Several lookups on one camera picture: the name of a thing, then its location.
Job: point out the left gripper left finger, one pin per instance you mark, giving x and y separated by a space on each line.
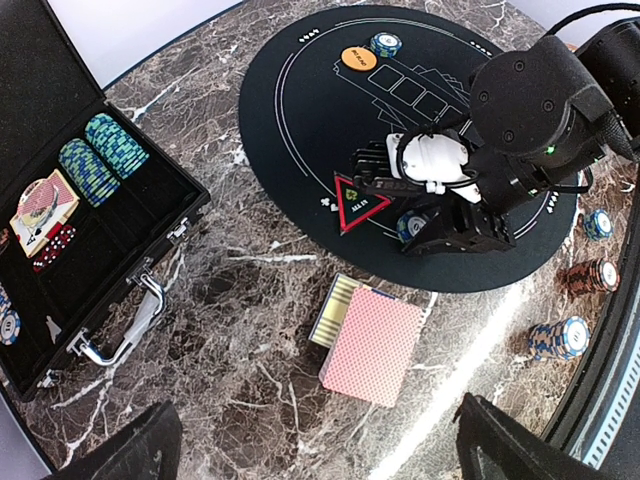
149 447

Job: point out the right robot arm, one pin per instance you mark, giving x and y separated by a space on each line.
537 116

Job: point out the red card deck in box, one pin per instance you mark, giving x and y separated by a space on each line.
370 336

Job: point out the green chip row left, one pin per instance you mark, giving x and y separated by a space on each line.
88 172

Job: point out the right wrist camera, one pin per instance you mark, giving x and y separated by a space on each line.
412 165

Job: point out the round black poker mat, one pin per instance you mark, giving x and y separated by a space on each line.
355 122

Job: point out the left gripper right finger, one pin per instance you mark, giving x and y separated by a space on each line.
492 445

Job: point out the green chip row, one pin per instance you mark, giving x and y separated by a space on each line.
88 172
115 145

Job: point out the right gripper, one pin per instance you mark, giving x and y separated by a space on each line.
459 226

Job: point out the red triangular all-in marker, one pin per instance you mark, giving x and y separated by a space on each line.
355 206

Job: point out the green chip row right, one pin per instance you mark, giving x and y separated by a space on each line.
115 145

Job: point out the card deck in case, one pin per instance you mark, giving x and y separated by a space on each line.
43 207

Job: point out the black poker chip case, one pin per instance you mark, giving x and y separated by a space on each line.
89 205

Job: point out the red dice in case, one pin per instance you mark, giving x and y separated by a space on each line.
54 248

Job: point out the white cable duct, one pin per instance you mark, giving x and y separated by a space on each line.
614 417

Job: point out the blue chip stack left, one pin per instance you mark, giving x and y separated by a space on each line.
565 340

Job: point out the orange 100 chip stack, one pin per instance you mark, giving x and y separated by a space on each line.
593 276

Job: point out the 50 chips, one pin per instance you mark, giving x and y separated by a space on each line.
410 224
385 44

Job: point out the green-blue 50 chip stack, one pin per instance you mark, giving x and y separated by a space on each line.
598 225

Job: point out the blue-white chips in case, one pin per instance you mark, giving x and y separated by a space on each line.
10 320

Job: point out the orange big blind button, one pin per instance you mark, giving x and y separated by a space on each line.
358 59

